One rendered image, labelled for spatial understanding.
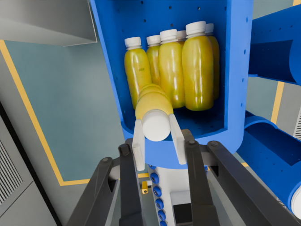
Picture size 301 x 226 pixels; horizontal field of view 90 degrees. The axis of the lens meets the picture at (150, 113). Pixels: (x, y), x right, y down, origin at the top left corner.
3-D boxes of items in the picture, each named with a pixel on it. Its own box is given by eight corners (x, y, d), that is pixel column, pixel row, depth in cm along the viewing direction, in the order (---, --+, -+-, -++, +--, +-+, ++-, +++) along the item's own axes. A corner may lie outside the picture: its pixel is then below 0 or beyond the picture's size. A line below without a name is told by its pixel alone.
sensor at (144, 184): (143, 185, 72) (142, 194, 67) (142, 180, 71) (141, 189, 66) (159, 183, 72) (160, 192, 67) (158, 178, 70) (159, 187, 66)
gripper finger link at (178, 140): (176, 140, 14) (184, 139, 14) (168, 113, 21) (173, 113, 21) (179, 165, 15) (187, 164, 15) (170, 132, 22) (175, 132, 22)
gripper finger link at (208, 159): (189, 156, 13) (224, 151, 13) (178, 129, 18) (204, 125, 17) (190, 170, 13) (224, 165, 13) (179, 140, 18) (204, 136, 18)
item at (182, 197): (169, 196, 71) (175, 232, 56) (169, 189, 69) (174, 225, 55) (191, 193, 70) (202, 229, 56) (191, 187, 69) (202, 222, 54)
